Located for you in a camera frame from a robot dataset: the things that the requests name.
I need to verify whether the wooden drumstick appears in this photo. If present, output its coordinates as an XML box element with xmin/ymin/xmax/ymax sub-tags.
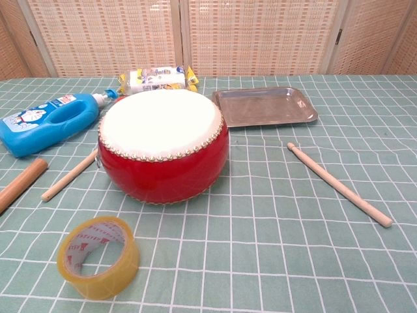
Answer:
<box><xmin>286</xmin><ymin>142</ymin><xmax>394</xmax><ymax>228</ymax></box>
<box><xmin>41</xmin><ymin>148</ymin><xmax>99</xmax><ymax>201</ymax></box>

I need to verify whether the red drum white skin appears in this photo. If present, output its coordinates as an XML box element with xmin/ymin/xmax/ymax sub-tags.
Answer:
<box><xmin>97</xmin><ymin>89</ymin><xmax>231</xmax><ymax>205</ymax></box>

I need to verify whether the stainless steel tray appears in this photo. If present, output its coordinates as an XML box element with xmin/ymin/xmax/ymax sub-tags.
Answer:
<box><xmin>211</xmin><ymin>86</ymin><xmax>319</xmax><ymax>128</ymax></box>

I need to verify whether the white yellow tissue pack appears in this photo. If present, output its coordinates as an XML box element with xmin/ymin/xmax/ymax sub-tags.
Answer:
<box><xmin>117</xmin><ymin>65</ymin><xmax>199</xmax><ymax>96</ymax></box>

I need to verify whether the green checked tablecloth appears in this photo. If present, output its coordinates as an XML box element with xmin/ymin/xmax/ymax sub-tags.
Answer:
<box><xmin>0</xmin><ymin>74</ymin><xmax>417</xmax><ymax>313</ymax></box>

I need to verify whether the bamboo folding screen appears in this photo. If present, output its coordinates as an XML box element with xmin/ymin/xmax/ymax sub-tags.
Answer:
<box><xmin>0</xmin><ymin>0</ymin><xmax>417</xmax><ymax>80</ymax></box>

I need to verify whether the clear packing tape roll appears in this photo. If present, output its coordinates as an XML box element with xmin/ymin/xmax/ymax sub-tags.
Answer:
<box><xmin>57</xmin><ymin>215</ymin><xmax>141</xmax><ymax>301</ymax></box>

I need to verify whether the blue detergent pump bottle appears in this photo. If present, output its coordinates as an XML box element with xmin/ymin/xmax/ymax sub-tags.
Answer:
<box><xmin>0</xmin><ymin>88</ymin><xmax>117</xmax><ymax>158</ymax></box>

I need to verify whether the thick wooden rolling pin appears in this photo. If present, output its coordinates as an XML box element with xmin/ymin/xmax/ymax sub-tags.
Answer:
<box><xmin>0</xmin><ymin>158</ymin><xmax>49</xmax><ymax>215</ymax></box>

